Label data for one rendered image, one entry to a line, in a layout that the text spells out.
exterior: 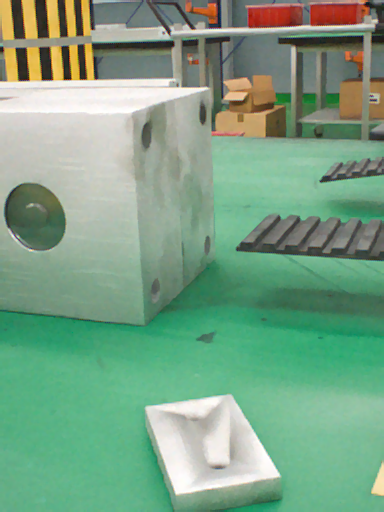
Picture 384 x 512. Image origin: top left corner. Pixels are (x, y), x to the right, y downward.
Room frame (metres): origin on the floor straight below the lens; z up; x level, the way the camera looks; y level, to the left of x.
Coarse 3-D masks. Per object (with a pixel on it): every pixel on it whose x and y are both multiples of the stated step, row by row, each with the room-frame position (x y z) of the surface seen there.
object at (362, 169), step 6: (360, 162) 0.52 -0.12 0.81; (366, 162) 0.52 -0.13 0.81; (372, 162) 0.51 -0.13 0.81; (378, 162) 0.51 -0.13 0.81; (360, 168) 0.50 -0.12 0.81; (366, 168) 0.51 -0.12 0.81; (372, 168) 0.49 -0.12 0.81; (378, 168) 0.49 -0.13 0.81; (354, 174) 0.49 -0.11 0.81; (360, 174) 0.49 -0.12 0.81; (366, 174) 0.48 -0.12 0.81; (372, 174) 0.48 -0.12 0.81
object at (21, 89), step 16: (64, 80) 0.64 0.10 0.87; (80, 80) 0.63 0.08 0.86; (96, 80) 0.62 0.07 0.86; (112, 80) 0.62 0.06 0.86; (128, 80) 0.61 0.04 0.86; (144, 80) 0.61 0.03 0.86; (160, 80) 0.60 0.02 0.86; (176, 80) 0.60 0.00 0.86; (0, 96) 0.55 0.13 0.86; (16, 96) 0.55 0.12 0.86
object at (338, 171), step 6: (348, 162) 0.53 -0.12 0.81; (354, 162) 0.53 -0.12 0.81; (330, 168) 0.52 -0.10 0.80; (336, 168) 0.52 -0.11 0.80; (342, 168) 0.51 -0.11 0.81; (348, 168) 0.51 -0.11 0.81; (354, 168) 0.51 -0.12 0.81; (330, 174) 0.50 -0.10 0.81; (336, 174) 0.51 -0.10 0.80; (342, 174) 0.49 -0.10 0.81; (348, 174) 0.49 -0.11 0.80; (324, 180) 0.49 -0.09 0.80; (330, 180) 0.49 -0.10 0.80; (336, 180) 0.49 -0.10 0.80
